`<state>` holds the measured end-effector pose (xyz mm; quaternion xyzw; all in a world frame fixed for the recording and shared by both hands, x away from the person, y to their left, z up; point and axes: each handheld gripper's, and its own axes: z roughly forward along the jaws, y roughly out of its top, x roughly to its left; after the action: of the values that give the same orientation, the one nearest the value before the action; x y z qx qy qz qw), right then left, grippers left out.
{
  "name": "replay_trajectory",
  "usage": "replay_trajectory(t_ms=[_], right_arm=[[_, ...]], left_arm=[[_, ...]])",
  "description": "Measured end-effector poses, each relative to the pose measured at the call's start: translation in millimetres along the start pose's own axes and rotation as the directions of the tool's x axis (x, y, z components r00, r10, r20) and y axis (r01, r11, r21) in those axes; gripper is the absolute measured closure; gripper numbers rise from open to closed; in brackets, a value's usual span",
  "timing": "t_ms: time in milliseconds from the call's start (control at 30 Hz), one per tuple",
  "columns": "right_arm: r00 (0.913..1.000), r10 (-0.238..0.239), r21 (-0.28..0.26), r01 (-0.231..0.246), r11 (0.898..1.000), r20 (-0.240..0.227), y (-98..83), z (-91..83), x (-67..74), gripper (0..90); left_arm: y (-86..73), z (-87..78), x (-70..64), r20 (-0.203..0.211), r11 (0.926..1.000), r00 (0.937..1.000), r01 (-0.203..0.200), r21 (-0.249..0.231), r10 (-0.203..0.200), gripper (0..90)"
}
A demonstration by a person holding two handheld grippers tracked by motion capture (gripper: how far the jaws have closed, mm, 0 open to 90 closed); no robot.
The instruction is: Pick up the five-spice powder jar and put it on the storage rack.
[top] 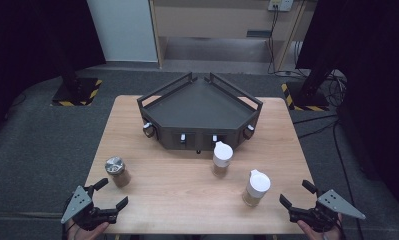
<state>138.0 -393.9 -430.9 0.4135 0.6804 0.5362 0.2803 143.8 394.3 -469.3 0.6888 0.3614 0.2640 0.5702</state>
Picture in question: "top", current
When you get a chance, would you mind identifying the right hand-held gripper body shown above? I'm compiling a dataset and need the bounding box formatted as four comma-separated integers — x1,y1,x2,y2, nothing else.
288,189,367,233

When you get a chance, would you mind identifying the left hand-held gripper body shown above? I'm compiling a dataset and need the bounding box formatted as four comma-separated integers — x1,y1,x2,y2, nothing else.
60,185,119,232

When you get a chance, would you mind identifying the person's left hand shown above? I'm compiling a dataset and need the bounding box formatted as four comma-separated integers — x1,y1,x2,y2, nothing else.
66,221,111,240

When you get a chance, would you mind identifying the person's right hand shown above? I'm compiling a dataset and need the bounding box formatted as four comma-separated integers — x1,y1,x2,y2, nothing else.
296,219,343,240

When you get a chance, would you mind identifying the silver lid spice jar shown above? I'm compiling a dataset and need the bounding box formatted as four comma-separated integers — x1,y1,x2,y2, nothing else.
104,156,132,188

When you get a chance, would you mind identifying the white lid spice jar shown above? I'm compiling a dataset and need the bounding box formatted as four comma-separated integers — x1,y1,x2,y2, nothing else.
212,140,234,178
241,169,272,208

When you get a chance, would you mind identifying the black stand with striped base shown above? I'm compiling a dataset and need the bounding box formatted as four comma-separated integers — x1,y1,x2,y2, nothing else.
281,59,335,112
50,33,103,108

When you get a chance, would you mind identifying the dark grey corner spice rack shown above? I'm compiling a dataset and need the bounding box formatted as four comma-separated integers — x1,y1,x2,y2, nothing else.
136,71,264,155

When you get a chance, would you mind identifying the black curtain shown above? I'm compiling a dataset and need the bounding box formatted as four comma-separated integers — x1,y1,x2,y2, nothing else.
295,0,399,208
0,0,107,141

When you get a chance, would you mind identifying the white panel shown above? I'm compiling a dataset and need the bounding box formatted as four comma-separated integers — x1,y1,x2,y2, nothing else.
86,0,159,63

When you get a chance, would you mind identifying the light wooden cabinet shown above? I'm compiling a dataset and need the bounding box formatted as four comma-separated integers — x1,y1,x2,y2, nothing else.
149,0,308,72

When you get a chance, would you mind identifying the long black floor cable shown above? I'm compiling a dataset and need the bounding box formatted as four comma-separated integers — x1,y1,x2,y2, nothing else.
331,119,365,240

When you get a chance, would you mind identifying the tangled black cable bundle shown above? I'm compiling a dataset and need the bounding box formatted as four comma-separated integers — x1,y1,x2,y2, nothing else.
325,69,349,108

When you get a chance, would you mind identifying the black cable from socket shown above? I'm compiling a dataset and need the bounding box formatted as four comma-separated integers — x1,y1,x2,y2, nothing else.
267,6,279,75

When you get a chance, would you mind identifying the white wall socket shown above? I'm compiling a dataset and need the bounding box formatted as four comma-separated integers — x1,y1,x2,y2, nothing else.
267,0,294,12

